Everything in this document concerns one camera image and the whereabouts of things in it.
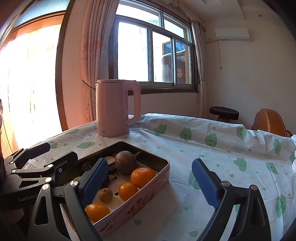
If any ruffled curtain valance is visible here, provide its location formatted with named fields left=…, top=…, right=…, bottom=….
left=166, top=0, right=207, bottom=32

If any brown disc beige top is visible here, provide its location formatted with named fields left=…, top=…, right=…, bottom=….
left=103, top=156, right=117, bottom=174

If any pink tin box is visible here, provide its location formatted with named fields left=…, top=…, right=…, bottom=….
left=55, top=141, right=170, bottom=235

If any brown leather armchair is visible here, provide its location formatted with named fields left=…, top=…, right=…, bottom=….
left=252, top=108, right=288, bottom=137

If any wooden frame sliding window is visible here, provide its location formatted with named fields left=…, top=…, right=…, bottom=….
left=109, top=0, right=200, bottom=94

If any dark foil chocolate ball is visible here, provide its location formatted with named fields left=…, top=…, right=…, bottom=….
left=81, top=162, right=94, bottom=174

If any white air conditioner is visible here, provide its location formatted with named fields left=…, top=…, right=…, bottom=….
left=215, top=28, right=251, bottom=42

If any narrow pale curtain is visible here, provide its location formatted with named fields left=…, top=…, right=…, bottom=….
left=191, top=21, right=207, bottom=118

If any white air conditioner hose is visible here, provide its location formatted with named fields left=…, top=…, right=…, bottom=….
left=217, top=40, right=223, bottom=69

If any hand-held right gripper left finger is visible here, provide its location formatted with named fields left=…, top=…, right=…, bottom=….
left=27, top=158, right=109, bottom=241

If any large brown round fruit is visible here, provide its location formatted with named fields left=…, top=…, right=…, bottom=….
left=115, top=151, right=141, bottom=174

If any small orange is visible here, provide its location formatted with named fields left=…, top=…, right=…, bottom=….
left=85, top=202, right=111, bottom=223
left=118, top=182, right=139, bottom=202

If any pink electric kettle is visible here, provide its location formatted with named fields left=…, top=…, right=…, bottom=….
left=95, top=79, right=141, bottom=138

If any dark round stool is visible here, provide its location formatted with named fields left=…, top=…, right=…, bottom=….
left=209, top=106, right=240, bottom=123

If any long pink floral curtain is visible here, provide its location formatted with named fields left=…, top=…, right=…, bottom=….
left=80, top=0, right=119, bottom=123

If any wooden frame glass door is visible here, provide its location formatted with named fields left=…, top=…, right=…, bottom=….
left=0, top=0, right=77, bottom=158

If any large orange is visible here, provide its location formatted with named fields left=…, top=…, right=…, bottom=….
left=131, top=167, right=156, bottom=189

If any small brown round fruit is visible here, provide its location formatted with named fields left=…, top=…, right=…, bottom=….
left=98, top=188, right=114, bottom=204

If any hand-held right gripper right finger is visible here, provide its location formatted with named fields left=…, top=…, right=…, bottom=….
left=191, top=158, right=271, bottom=241

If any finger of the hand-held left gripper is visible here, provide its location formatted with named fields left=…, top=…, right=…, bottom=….
left=3, top=142, right=51, bottom=171
left=11, top=151, right=79, bottom=186

